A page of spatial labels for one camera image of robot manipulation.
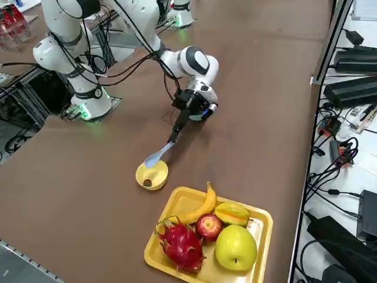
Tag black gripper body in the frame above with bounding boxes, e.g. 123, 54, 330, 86
173, 89, 209, 114

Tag light blue spoon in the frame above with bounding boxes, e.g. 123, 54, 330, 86
143, 141, 174, 169

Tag light blue bowl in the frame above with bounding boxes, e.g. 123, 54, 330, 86
187, 111, 211, 122

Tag yellow bowl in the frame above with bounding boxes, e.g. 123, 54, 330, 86
135, 159, 169, 191

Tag yellow tray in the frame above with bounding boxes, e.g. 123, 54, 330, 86
143, 186, 274, 283

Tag yellow banana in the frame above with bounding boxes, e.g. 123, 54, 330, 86
170, 181, 218, 225

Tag yellow starfruit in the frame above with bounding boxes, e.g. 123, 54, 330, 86
214, 202, 254, 227

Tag red apple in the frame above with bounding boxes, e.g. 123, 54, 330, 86
196, 213, 224, 243

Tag red dragon fruit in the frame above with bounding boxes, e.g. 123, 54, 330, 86
154, 217, 207, 272

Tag black controller box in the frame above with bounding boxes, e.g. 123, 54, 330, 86
28, 69, 76, 117

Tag green apple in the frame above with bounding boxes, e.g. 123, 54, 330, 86
214, 224, 259, 272

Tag black red electronic device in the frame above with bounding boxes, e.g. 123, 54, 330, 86
317, 116, 342, 137

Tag black adapter orange connectors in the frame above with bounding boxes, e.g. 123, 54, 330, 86
329, 138, 359, 168

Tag black ribbed power brick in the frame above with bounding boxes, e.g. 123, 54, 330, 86
323, 75, 377, 108

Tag long black power brick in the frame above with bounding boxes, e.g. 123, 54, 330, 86
335, 45, 377, 74

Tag small circuit board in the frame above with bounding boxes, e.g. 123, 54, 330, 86
348, 103, 377, 134

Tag small black power adapter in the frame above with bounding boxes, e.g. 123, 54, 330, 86
343, 28, 365, 45

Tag large black power adapter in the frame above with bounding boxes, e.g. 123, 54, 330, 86
305, 215, 377, 283

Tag clear shelf red packets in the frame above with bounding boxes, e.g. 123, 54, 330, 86
0, 5, 35, 52

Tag black rounded device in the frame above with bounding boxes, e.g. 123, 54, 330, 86
320, 264, 359, 283

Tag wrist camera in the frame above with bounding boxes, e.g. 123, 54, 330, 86
204, 101, 219, 117

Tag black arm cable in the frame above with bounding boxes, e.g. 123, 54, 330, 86
55, 0, 182, 124

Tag aluminium camera post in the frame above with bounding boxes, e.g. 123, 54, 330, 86
309, 0, 355, 86

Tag aluminium frame rail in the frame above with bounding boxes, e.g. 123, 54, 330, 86
0, 239, 64, 283

